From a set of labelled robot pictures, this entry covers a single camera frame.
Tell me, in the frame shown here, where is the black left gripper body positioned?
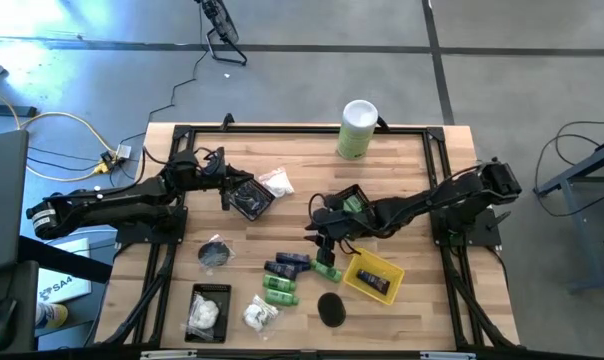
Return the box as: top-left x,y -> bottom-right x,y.
194,147 -> 232,211

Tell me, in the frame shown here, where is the black desk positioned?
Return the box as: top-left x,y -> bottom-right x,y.
0,234 -> 114,352

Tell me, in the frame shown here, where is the grey desk top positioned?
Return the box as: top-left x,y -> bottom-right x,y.
0,129 -> 30,274

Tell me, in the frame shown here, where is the cream power cable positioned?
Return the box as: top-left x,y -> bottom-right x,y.
0,82 -> 119,183

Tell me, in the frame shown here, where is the black aluminium table frame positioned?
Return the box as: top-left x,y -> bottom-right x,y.
94,112 -> 522,351

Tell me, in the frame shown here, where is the black rectangular perforated basket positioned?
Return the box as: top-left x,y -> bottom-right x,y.
184,282 -> 233,344

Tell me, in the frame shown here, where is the green white wipes canister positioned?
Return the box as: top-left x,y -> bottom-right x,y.
335,98 -> 379,161

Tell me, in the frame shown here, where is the bag of cotton balls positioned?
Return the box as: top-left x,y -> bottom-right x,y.
181,293 -> 221,341
241,294 -> 279,334
257,166 -> 296,199

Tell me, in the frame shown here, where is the black floor bar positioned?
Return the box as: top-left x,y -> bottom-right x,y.
0,103 -> 39,118

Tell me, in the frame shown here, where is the yellow plastic basket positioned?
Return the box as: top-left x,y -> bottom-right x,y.
342,248 -> 406,306

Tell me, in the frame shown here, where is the black floor fan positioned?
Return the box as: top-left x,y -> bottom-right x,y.
195,0 -> 249,67

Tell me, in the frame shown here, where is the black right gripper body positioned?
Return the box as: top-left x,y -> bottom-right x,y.
304,204 -> 358,247

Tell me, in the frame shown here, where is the black floor cable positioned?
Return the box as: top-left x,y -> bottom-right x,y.
534,119 -> 604,219

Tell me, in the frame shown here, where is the white printed box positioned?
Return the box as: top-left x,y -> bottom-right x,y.
35,238 -> 93,304

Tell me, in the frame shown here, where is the yellow power plug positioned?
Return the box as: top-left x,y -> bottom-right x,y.
92,153 -> 114,175

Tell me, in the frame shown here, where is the person's yellow white shoe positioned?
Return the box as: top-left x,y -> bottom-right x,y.
34,301 -> 70,331

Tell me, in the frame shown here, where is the black fan cable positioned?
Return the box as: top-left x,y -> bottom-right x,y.
116,4 -> 207,151

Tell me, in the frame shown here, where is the black plastic basket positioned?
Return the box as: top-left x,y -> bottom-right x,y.
226,172 -> 276,222
327,183 -> 381,221

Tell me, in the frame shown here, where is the black round pad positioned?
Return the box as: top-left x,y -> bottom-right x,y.
196,233 -> 236,275
231,180 -> 269,215

